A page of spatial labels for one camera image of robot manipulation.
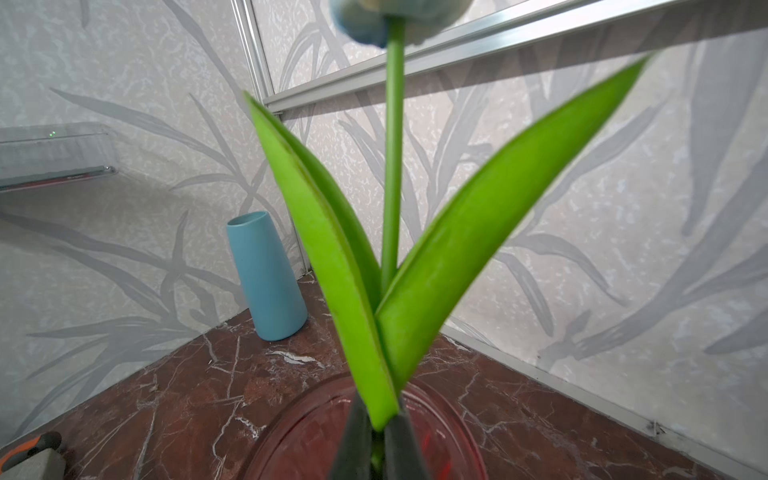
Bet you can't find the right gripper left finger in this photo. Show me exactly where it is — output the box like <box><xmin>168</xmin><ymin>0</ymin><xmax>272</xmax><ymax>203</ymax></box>
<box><xmin>328</xmin><ymin>394</ymin><xmax>373</xmax><ymax>480</ymax></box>

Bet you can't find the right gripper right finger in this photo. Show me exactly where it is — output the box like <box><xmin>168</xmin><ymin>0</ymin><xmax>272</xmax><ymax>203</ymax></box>
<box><xmin>383</xmin><ymin>413</ymin><xmax>431</xmax><ymax>480</ymax></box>

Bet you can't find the pink glass vase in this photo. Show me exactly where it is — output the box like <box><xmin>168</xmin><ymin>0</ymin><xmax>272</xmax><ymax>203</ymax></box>
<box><xmin>239</xmin><ymin>374</ymin><xmax>488</xmax><ymax>479</ymax></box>

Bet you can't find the white tulip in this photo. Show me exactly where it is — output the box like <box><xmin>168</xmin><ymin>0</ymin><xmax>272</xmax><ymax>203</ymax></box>
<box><xmin>242</xmin><ymin>0</ymin><xmax>655</xmax><ymax>480</ymax></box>

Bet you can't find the teal ceramic vase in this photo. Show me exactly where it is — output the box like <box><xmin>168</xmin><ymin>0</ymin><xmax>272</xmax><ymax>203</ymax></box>
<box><xmin>226</xmin><ymin>211</ymin><xmax>308</xmax><ymax>341</ymax></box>

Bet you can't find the clear acrylic wall shelf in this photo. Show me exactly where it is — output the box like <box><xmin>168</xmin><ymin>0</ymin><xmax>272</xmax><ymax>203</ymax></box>
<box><xmin>1</xmin><ymin>122</ymin><xmax>119</xmax><ymax>193</ymax></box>

